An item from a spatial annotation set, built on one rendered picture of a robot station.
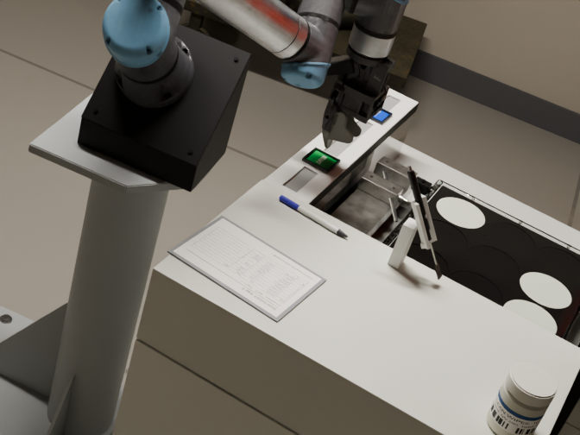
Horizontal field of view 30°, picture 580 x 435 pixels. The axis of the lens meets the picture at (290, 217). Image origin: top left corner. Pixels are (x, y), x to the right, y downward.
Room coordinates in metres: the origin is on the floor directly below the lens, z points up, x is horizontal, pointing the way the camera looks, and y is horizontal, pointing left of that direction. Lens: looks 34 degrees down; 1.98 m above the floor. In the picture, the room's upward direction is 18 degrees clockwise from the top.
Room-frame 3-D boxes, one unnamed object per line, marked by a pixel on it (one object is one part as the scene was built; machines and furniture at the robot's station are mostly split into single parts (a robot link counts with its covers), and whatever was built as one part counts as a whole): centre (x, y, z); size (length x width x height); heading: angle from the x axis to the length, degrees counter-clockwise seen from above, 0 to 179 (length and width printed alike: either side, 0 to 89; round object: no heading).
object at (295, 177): (1.85, -0.06, 0.89); 0.55 x 0.09 x 0.14; 162
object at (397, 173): (1.89, -0.18, 0.89); 0.08 x 0.03 x 0.03; 72
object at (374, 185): (1.81, -0.15, 0.89); 0.08 x 0.03 x 0.03; 72
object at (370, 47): (1.73, -0.04, 1.23); 0.08 x 0.08 x 0.05
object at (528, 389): (1.18, -0.39, 1.01); 0.07 x 0.07 x 0.10
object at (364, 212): (1.74, -0.13, 0.87); 0.36 x 0.08 x 0.03; 162
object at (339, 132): (1.71, -0.04, 1.04); 0.06 x 0.03 x 0.09; 72
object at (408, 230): (1.47, -0.21, 1.03); 0.06 x 0.04 x 0.13; 72
